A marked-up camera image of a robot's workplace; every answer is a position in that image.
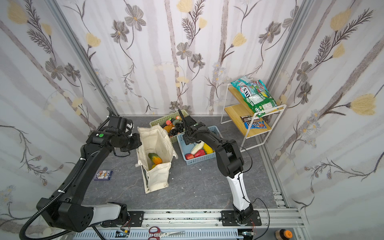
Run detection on red handled scissors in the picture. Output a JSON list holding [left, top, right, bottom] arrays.
[[148, 227, 185, 240]]

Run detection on brown candy bag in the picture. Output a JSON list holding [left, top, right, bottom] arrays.
[[241, 116, 260, 123]]

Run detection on light green plastic basket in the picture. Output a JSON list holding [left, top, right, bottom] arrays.
[[150, 112, 181, 143]]

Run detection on black toy grapes bunch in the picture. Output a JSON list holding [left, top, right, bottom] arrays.
[[169, 123, 185, 137]]

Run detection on cream canvas grocery bag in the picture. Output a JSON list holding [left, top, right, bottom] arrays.
[[137, 126, 178, 194]]

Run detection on green snack bag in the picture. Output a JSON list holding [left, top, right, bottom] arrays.
[[231, 77, 278, 117]]

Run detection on light blue plastic basket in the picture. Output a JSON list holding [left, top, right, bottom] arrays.
[[176, 125, 223, 166]]

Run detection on green orange toy mango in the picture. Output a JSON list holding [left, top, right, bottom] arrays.
[[148, 153, 163, 165]]

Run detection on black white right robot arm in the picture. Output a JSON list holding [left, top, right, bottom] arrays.
[[182, 116, 254, 225]]

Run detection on blue playing cards box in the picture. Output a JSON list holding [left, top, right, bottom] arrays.
[[93, 170, 113, 181]]

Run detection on white metal wooden shelf rack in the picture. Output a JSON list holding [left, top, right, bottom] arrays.
[[220, 83, 287, 150]]

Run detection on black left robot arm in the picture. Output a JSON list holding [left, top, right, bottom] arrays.
[[37, 131, 142, 232]]

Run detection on black corrugated cable conduit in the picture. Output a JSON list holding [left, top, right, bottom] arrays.
[[18, 158, 88, 240]]

